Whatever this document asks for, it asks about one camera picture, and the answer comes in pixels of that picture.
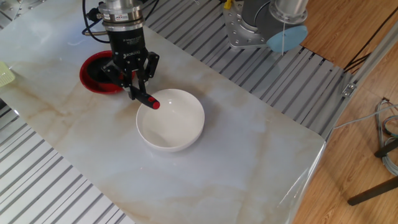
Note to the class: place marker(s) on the silver force torque sensor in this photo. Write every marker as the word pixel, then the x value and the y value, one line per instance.
pixel 121 15

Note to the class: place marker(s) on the aluminium frame post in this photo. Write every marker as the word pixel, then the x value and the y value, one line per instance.
pixel 373 60

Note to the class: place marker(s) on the white zip tie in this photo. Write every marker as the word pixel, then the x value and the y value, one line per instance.
pixel 283 37

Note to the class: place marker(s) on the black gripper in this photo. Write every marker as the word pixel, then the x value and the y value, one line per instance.
pixel 129 46

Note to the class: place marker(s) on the white ceramic bowl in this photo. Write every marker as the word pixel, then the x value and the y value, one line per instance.
pixel 171 124

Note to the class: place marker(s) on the black ladle with red accents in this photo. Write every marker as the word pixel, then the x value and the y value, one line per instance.
pixel 146 99

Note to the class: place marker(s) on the small yellow object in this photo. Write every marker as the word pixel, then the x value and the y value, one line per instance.
pixel 228 4

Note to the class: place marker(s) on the pale green plastic basket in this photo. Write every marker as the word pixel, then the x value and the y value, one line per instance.
pixel 6 76

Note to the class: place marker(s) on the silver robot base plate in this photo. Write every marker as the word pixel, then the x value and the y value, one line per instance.
pixel 236 31

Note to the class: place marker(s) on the silver perforated metal plate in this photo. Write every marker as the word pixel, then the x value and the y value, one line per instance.
pixel 18 6

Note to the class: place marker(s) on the silver corner bracket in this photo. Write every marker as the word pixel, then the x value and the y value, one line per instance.
pixel 349 90

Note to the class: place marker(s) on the dark furniture leg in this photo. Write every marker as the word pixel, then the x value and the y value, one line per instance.
pixel 373 191
pixel 387 148

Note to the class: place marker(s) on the marble pattern table mat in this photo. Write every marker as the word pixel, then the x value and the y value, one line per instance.
pixel 186 193

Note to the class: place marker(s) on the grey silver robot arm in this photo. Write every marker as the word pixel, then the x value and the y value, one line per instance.
pixel 261 18

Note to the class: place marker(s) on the red bowl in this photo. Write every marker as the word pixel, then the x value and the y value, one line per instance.
pixel 85 82

